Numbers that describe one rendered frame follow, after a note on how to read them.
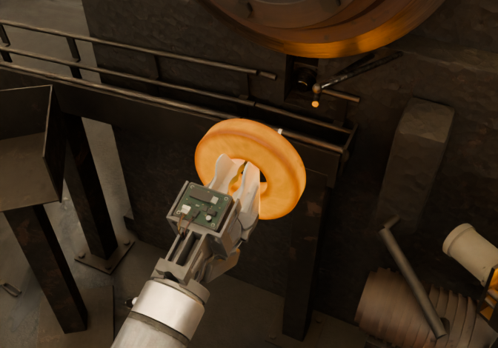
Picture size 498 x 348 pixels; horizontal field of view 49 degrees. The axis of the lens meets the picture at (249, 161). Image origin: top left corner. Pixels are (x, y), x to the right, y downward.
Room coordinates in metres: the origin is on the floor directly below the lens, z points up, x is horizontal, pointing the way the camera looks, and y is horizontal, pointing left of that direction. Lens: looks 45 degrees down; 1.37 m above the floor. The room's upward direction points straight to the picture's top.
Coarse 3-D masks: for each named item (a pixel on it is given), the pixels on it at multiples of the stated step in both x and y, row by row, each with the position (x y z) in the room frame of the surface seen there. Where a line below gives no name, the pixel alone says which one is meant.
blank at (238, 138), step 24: (240, 120) 0.54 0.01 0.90; (216, 144) 0.52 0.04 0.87; (240, 144) 0.51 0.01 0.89; (264, 144) 0.49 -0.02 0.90; (288, 144) 0.51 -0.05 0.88; (264, 168) 0.49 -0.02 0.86; (288, 168) 0.48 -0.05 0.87; (264, 192) 0.49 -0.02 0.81; (288, 192) 0.47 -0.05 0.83; (264, 216) 0.49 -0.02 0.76
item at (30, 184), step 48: (0, 96) 0.83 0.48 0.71; (48, 96) 0.84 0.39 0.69; (0, 144) 0.81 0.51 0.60; (48, 144) 0.69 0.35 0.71; (0, 192) 0.68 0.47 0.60; (48, 192) 0.67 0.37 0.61; (48, 240) 0.71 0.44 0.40; (48, 288) 0.70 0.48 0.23; (96, 288) 0.83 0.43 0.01; (48, 336) 0.69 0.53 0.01; (96, 336) 0.69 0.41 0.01
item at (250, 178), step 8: (248, 168) 0.47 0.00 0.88; (256, 168) 0.50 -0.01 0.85; (248, 176) 0.47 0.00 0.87; (256, 176) 0.48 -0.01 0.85; (248, 184) 0.47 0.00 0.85; (256, 184) 0.47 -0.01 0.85; (240, 192) 0.45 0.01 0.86; (248, 192) 0.46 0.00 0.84; (240, 200) 0.44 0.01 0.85; (248, 200) 0.45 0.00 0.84
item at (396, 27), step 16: (208, 0) 0.77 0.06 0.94; (416, 0) 0.64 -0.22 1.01; (432, 0) 0.64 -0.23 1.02; (224, 16) 0.76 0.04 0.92; (400, 16) 0.65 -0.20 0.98; (416, 16) 0.64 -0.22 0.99; (240, 32) 0.75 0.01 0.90; (256, 32) 0.74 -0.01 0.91; (368, 32) 0.67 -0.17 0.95; (384, 32) 0.66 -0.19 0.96; (400, 32) 0.65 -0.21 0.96; (272, 48) 0.73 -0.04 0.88; (288, 48) 0.72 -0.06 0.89; (304, 48) 0.71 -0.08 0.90; (320, 48) 0.70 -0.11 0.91; (336, 48) 0.68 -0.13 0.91; (352, 48) 0.68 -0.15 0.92; (368, 48) 0.67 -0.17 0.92
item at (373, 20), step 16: (368, 0) 0.63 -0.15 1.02; (384, 0) 0.64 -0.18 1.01; (400, 0) 0.64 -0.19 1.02; (336, 16) 0.65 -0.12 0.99; (352, 16) 0.64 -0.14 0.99; (368, 16) 0.65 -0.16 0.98; (384, 16) 0.64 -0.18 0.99; (272, 32) 0.71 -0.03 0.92; (288, 32) 0.70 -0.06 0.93; (304, 32) 0.69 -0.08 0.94; (320, 32) 0.68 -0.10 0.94; (336, 32) 0.67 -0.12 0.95; (352, 32) 0.66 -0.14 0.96
